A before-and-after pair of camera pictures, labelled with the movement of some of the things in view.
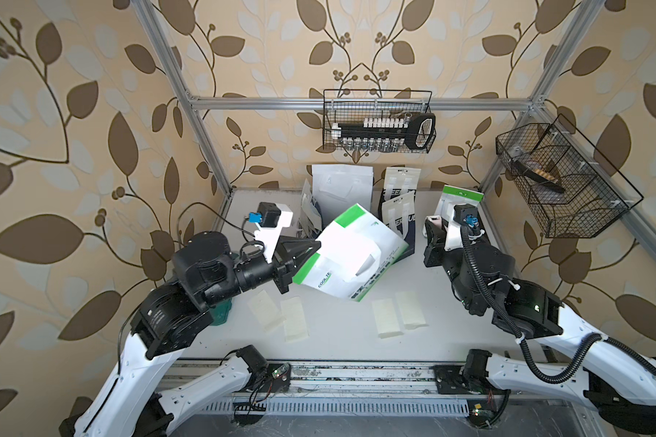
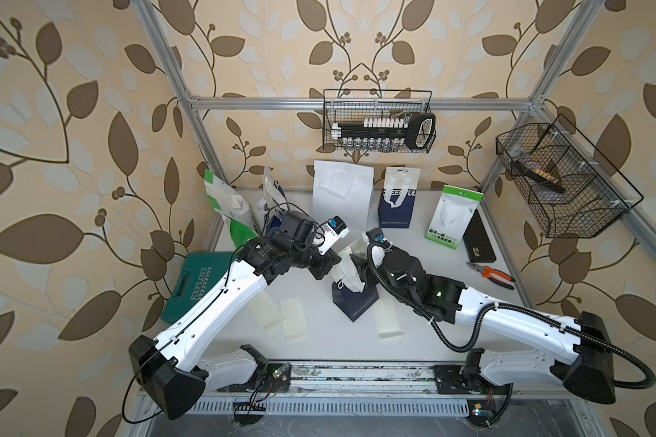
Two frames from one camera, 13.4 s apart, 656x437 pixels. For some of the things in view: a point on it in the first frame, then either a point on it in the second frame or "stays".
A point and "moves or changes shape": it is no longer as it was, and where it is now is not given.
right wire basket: [573, 190] stays
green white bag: [452, 196] stays
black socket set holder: [417, 130] stays
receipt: [265, 310] stays
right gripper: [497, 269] → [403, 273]
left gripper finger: [290, 251] → [323, 263]
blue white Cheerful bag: [311, 218] → [275, 203]
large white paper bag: [339, 187] stays
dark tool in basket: [549, 184] stays
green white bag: [355, 252] → [231, 206]
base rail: [367, 391] stays
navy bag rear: [399, 181] stays
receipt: [411, 309] moves or changes shape
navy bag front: [399, 216] → [353, 304]
